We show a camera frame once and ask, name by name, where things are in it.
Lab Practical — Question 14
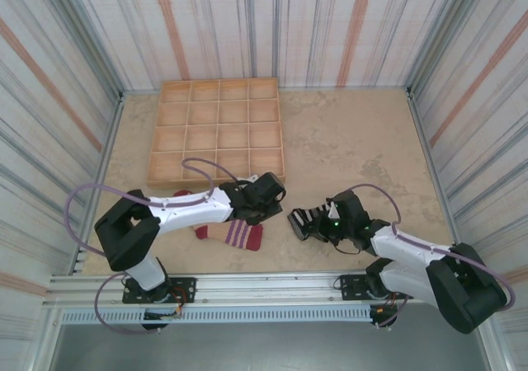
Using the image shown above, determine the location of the black white patterned sock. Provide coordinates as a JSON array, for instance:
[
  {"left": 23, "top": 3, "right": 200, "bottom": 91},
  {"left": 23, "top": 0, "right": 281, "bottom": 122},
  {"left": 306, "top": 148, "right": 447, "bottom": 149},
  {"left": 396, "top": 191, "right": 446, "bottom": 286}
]
[{"left": 287, "top": 204, "right": 333, "bottom": 243}]

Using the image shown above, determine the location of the beige red striped sock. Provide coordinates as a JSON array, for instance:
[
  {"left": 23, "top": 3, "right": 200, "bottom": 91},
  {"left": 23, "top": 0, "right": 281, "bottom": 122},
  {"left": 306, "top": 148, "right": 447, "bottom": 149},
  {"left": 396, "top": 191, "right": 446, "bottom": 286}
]
[{"left": 172, "top": 188, "right": 265, "bottom": 251}]

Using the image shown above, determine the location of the wooden grid tray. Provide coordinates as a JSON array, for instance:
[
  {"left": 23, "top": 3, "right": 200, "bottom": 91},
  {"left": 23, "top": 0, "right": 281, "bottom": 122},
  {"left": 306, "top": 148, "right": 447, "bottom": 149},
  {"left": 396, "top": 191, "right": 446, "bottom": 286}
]
[{"left": 146, "top": 77, "right": 288, "bottom": 190}]

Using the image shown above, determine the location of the grey metal panel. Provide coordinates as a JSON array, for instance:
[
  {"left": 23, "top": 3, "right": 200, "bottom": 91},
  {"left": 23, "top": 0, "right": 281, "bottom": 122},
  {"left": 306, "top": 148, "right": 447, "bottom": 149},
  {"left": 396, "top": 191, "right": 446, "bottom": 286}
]
[{"left": 49, "top": 323, "right": 494, "bottom": 371}]

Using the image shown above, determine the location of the thin black camera cable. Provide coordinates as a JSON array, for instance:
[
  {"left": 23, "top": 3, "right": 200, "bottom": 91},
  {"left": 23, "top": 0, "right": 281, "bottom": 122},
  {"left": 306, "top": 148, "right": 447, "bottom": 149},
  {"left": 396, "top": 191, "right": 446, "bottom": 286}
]
[{"left": 332, "top": 238, "right": 366, "bottom": 257}]

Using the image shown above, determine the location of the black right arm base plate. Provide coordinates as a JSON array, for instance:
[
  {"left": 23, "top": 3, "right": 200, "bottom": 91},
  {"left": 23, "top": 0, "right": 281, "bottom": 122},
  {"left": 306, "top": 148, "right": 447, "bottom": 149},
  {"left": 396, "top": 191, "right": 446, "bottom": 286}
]
[{"left": 337, "top": 274, "right": 416, "bottom": 306}]

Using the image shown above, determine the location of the aluminium mounting rail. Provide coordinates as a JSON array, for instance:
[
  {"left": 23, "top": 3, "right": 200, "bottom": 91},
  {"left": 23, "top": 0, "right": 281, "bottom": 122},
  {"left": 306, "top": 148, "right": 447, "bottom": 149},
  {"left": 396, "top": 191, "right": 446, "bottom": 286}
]
[{"left": 40, "top": 268, "right": 494, "bottom": 311}]

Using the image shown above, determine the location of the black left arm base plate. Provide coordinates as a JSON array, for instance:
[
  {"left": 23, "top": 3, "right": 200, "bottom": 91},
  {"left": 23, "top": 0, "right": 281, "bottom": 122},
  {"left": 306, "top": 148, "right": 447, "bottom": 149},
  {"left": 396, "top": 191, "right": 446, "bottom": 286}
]
[{"left": 122, "top": 275, "right": 197, "bottom": 305}]

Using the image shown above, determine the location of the slotted grey cable duct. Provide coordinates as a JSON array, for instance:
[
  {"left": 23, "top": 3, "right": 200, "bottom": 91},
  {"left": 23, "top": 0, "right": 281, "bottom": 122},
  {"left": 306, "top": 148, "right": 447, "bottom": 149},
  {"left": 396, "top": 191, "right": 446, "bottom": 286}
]
[{"left": 59, "top": 306, "right": 375, "bottom": 326}]

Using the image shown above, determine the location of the aluminium frame bar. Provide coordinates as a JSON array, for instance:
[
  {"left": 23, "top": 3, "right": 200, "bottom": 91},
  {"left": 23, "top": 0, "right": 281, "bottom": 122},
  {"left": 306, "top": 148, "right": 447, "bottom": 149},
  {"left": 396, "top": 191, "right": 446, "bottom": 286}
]
[
  {"left": 68, "top": 92, "right": 127, "bottom": 275},
  {"left": 405, "top": 86, "right": 461, "bottom": 244}
]

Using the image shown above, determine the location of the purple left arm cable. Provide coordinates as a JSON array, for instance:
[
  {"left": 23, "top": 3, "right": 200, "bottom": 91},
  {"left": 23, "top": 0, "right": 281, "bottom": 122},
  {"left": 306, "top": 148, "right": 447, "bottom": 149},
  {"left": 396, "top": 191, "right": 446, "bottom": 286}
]
[{"left": 65, "top": 158, "right": 240, "bottom": 336}]

